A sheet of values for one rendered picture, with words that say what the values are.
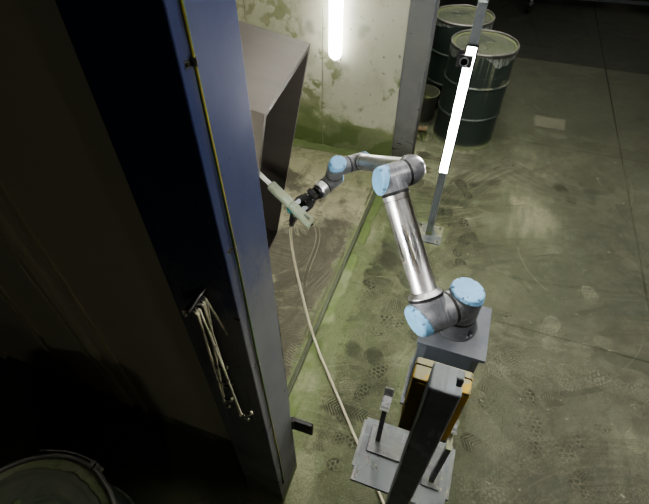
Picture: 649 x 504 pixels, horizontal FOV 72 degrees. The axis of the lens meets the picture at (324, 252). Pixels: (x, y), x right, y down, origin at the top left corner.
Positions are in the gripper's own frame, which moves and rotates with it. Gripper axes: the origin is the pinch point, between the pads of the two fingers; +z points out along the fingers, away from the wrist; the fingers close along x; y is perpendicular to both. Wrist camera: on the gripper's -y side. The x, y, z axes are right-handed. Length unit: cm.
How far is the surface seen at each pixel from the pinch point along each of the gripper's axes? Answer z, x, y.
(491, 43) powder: -264, 11, 46
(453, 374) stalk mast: 60, -75, -131
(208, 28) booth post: 59, -9, -157
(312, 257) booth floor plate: -24, -14, 87
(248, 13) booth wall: -124, 160, 60
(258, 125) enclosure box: 22, 12, -80
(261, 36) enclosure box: -17, 49, -67
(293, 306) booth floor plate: 15, -30, 73
